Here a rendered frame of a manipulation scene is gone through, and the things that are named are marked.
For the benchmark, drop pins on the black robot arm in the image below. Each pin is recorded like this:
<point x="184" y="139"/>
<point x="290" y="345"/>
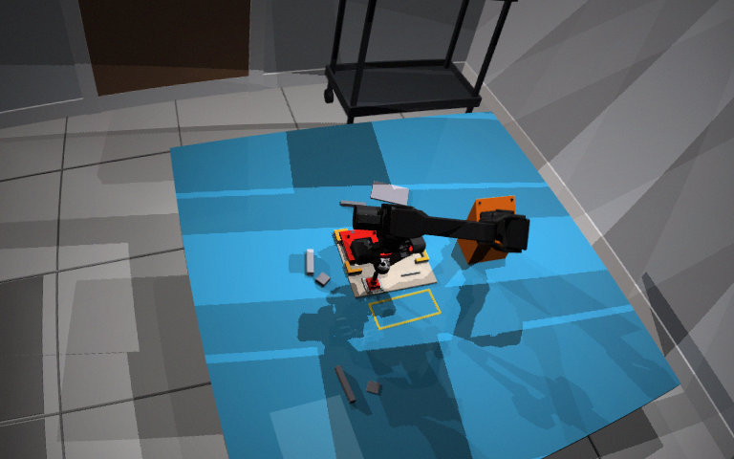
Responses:
<point x="399" y="223"/>

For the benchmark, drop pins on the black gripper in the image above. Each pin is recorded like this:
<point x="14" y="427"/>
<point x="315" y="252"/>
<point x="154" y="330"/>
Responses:
<point x="365" y="253"/>

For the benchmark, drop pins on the dark grey rectangular bar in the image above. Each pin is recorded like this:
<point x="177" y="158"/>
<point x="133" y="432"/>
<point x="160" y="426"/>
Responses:
<point x="346" y="386"/>

